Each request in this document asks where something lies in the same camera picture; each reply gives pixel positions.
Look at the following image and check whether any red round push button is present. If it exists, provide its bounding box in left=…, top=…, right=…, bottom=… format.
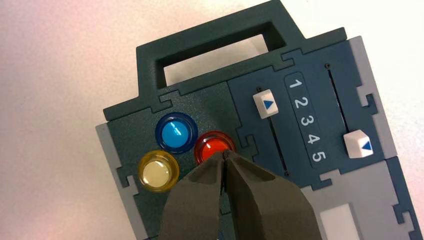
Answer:
left=193, top=130, right=237, bottom=166

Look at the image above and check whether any blue round push button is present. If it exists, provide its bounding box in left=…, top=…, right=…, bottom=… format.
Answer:
left=154, top=111, right=199, bottom=155

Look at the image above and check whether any yellow round push button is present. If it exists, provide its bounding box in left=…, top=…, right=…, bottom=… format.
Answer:
left=137, top=150, right=180, bottom=194

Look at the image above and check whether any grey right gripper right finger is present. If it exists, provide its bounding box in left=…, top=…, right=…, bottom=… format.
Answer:
left=224, top=150, right=323, bottom=240

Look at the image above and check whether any blue grey control box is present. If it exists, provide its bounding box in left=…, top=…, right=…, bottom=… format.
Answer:
left=95, top=0, right=419, bottom=240

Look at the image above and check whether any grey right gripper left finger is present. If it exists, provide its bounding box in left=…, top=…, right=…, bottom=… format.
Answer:
left=158, top=151, right=227, bottom=240

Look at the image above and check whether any white rectangular panel plate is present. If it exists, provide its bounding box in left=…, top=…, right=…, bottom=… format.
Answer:
left=319, top=203, right=362, bottom=240

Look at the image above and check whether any white slider knob blue arrow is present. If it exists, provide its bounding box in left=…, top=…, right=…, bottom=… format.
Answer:
left=343, top=129, right=375, bottom=160
left=252, top=88, right=280, bottom=120

